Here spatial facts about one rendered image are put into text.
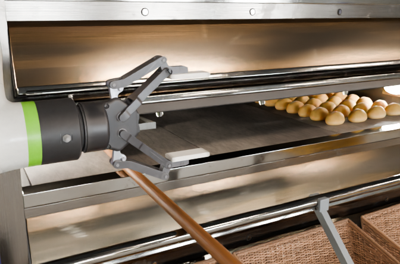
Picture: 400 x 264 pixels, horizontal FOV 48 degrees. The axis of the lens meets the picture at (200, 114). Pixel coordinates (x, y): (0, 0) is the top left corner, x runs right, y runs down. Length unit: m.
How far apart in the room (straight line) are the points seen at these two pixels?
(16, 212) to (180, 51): 0.63
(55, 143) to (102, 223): 0.78
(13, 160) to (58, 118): 0.08
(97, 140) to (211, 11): 0.80
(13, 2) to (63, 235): 0.65
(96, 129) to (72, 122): 0.04
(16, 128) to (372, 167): 1.58
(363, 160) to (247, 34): 0.78
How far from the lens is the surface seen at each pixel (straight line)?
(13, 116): 0.64
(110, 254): 0.98
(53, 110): 0.64
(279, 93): 1.36
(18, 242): 1.34
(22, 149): 0.63
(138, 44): 1.29
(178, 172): 1.41
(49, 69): 1.21
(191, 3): 1.34
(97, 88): 1.15
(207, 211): 1.51
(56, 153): 0.65
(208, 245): 0.93
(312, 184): 1.76
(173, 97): 1.18
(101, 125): 0.65
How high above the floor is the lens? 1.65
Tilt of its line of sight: 13 degrees down
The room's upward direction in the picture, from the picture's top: straight up
